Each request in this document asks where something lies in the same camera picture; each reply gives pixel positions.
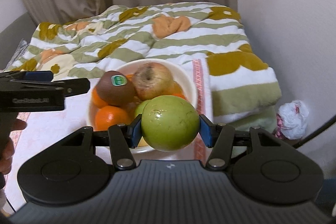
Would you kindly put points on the cream oval bowl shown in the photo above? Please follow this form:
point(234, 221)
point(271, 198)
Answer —
point(181, 74)

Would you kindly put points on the green white patterned blanket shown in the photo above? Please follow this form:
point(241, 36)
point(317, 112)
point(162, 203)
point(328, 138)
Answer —
point(183, 43)

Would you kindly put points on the brown kiwi with green sticker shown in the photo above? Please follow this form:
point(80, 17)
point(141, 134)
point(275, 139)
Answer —
point(110, 92)

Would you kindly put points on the small green apple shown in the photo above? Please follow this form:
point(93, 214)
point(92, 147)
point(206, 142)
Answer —
point(140, 109)

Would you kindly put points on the white plastic bag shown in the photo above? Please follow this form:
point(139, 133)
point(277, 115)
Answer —
point(294, 119)

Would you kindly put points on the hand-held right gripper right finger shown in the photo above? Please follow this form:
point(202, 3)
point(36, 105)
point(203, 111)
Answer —
point(206, 130)

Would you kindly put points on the grey bed frame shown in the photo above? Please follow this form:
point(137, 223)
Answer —
point(13, 35)

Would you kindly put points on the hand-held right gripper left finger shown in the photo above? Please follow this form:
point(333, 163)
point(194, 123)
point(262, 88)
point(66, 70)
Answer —
point(135, 132)

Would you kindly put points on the grey patterned cloth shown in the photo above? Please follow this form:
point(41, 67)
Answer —
point(22, 48)

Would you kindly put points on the large green apple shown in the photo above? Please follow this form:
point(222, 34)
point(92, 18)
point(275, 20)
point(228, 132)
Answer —
point(170, 124)

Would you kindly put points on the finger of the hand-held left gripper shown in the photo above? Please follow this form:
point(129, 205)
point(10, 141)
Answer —
point(39, 75)
point(77, 86)

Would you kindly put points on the person's left hand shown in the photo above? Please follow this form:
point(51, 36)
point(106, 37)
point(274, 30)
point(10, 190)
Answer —
point(6, 153)

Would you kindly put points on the red yellow apple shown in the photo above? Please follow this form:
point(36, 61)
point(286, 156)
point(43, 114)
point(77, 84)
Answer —
point(155, 82)

